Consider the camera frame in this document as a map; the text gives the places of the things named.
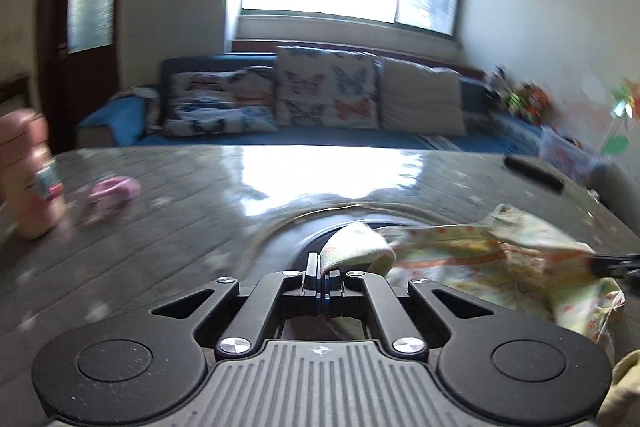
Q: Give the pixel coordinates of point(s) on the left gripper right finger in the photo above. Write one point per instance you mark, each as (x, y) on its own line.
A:
(369, 298)

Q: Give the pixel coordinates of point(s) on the clear plastic storage box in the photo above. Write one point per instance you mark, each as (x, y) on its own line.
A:
(581, 165)

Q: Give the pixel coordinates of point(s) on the plain cream pillow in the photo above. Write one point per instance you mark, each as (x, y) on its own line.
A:
(420, 100)

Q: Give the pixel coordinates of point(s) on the dark wooden door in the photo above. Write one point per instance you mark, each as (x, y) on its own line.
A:
(77, 63)

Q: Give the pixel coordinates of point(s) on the butterfly pillow upright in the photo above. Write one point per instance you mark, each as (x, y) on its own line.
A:
(326, 88)

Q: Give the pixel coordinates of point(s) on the blue sofa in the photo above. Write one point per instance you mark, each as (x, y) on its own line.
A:
(486, 129)

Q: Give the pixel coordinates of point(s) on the blue cloth on sofa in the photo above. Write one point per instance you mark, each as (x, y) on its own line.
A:
(126, 118)

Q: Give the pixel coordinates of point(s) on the black white plush toy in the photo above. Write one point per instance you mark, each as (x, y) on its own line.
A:
(497, 83)

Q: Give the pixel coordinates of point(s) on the small pink toy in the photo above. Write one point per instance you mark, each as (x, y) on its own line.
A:
(115, 189)

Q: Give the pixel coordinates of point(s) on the colourful paper pinwheel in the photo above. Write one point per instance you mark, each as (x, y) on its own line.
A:
(624, 110)

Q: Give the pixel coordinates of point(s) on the black remote control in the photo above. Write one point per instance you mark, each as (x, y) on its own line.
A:
(534, 173)

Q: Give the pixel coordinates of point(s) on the orange plush toys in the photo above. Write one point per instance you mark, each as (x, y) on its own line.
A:
(529, 103)

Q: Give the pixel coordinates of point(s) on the butterfly pillow lying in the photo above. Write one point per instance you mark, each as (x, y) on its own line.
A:
(211, 103)

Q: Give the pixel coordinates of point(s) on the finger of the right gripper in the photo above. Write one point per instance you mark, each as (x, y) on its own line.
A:
(622, 267)

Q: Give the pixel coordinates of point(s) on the floral children's shirt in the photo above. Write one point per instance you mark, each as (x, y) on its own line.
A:
(511, 258)

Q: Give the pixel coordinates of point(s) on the pink cartoon bottle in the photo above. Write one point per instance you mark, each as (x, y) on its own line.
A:
(30, 185)

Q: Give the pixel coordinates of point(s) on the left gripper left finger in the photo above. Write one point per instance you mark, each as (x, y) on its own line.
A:
(276, 297)

